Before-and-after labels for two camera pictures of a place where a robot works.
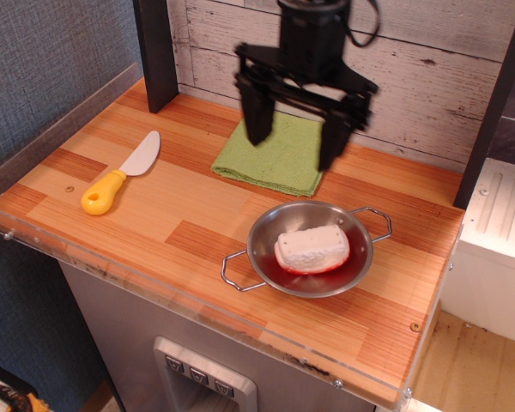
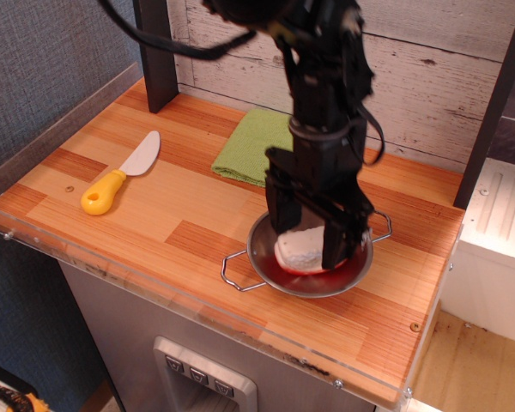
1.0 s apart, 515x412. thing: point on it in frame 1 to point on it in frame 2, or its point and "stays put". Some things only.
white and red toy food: [312, 251] stays put
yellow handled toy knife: [99, 199] stays put
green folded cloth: [287, 160] stays put
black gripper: [308, 65] to [326, 166]
